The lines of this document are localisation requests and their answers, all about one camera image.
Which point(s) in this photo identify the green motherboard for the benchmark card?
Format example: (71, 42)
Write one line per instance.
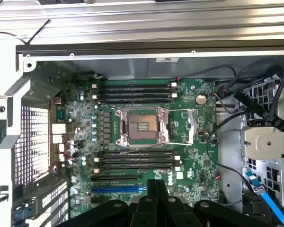
(191, 146)

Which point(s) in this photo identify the blue expansion slot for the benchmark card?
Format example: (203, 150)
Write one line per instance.
(113, 189)

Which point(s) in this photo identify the silver drive bay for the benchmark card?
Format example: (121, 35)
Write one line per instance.
(267, 142)

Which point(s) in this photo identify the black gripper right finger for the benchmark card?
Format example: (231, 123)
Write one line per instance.
(162, 194)

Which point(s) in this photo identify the long black expansion slot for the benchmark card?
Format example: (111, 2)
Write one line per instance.
(113, 178)

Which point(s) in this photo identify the open grey PC case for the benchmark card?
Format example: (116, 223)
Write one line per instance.
(132, 68)

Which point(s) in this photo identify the short black expansion slot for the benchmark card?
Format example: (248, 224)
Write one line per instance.
(99, 201)

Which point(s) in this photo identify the black RAM slot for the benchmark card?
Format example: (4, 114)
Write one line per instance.
(137, 83)
(137, 167)
(137, 151)
(137, 94)
(137, 162)
(137, 156)
(137, 89)
(137, 100)

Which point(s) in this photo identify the metal locking lever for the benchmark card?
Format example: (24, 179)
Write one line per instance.
(180, 143)
(182, 110)

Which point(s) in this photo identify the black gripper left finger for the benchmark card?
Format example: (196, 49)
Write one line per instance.
(152, 201)

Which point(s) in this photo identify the round coin battery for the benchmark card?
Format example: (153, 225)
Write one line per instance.
(201, 99)

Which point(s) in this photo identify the silver CPU socket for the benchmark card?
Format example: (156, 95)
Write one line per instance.
(142, 125)

